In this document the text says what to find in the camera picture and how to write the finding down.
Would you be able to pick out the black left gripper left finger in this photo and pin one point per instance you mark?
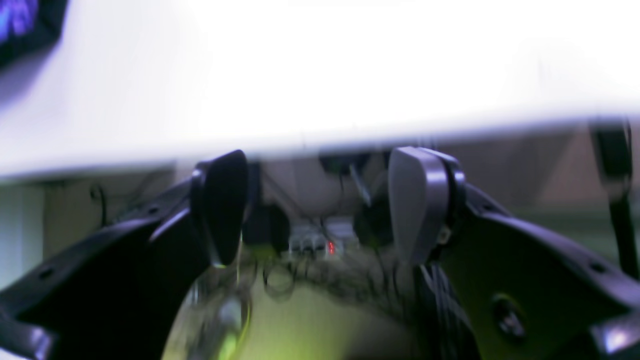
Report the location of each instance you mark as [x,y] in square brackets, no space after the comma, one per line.
[117,292]

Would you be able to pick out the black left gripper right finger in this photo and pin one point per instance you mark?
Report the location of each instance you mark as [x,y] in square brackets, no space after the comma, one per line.
[528,293]

